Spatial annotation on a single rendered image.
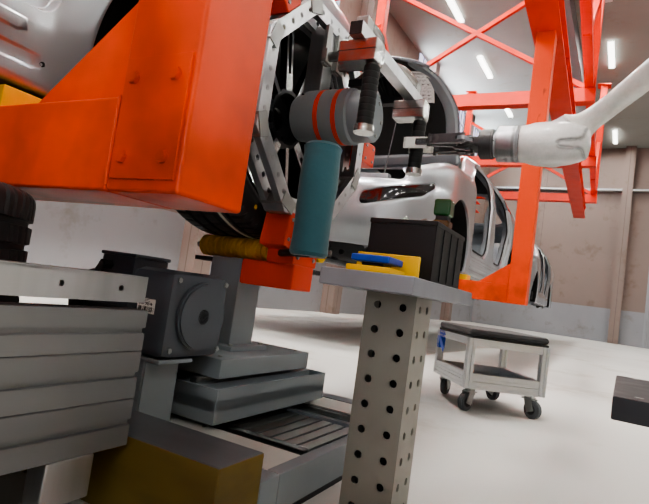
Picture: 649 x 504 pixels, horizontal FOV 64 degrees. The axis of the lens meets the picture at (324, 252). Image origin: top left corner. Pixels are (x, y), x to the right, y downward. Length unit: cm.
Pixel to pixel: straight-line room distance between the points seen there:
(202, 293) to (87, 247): 491
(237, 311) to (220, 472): 62
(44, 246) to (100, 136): 478
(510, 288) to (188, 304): 398
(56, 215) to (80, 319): 496
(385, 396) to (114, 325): 49
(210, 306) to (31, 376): 44
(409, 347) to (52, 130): 75
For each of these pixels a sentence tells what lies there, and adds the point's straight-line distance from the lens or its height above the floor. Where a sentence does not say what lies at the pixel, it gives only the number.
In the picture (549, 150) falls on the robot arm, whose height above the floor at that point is 80.
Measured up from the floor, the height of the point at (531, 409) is 4.
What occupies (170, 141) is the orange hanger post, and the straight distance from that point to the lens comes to 84.
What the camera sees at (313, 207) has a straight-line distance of 116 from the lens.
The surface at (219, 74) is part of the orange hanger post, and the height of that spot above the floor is 73.
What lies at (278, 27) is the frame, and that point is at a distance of 125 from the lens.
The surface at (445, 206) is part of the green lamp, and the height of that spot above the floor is 64.
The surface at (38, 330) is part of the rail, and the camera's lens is 80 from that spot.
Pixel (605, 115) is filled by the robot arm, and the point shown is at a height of 93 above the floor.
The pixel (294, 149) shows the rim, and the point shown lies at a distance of 148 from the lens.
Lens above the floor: 41
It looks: 4 degrees up
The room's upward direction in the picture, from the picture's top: 8 degrees clockwise
